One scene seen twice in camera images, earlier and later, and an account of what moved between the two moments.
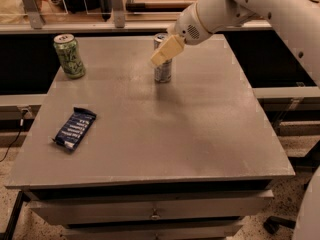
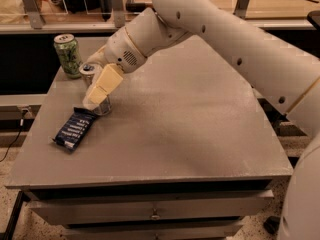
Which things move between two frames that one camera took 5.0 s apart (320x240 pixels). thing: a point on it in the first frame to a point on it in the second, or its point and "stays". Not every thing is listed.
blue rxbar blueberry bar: x=75 y=128 stays
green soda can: x=67 y=48 stays
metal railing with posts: x=37 y=25 stays
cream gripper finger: x=169 y=48 to x=110 y=76
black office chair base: x=272 y=223 stays
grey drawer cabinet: x=116 y=155 stays
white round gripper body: x=187 y=26 to x=122 y=51
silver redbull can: x=162 y=71 to x=90 y=71
